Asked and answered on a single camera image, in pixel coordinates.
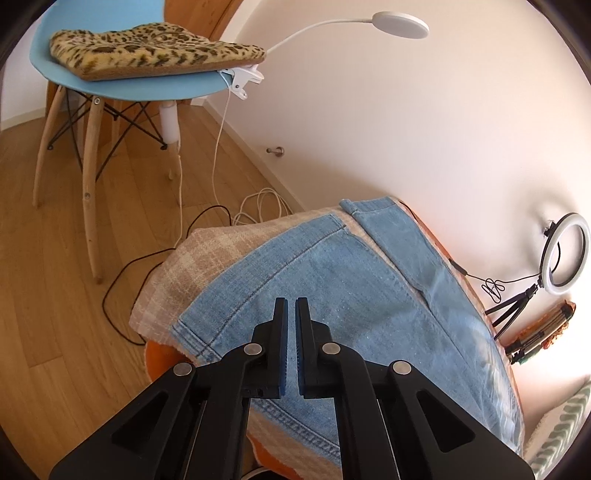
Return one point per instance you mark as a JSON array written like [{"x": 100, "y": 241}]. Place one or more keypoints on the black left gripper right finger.
[{"x": 393, "y": 422}]

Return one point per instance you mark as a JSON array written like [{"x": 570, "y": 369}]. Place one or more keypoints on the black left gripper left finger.
[{"x": 190, "y": 422}]

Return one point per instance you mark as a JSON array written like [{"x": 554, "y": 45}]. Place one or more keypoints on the light blue denim pants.
[{"x": 384, "y": 290}]

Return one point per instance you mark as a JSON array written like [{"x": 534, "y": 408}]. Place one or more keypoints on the orange floral bed sheet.
[{"x": 370, "y": 271}]

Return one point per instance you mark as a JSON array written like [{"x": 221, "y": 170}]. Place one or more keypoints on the folded silver black tripod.
[{"x": 542, "y": 334}]

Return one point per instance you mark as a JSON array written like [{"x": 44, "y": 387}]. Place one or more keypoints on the white green leaf pillow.
[{"x": 556, "y": 432}]

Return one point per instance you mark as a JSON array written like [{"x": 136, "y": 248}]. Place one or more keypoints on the beige plaid bed blanket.
[{"x": 200, "y": 259}]

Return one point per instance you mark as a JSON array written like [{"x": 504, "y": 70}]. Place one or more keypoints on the black mini tripod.
[{"x": 512, "y": 308}]

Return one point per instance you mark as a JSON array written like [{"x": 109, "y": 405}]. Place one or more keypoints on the metal door stopper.
[{"x": 277, "y": 151}]

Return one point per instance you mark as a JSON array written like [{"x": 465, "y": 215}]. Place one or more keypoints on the blue chair with wooden legs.
[{"x": 166, "y": 90}]

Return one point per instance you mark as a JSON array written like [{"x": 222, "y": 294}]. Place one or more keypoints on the leopard print cushion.
[{"x": 147, "y": 50}]

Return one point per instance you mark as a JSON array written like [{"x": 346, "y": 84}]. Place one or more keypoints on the white clip-on desk lamp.
[{"x": 401, "y": 25}]

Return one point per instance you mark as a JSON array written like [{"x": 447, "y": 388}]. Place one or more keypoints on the white ring light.
[{"x": 565, "y": 253}]

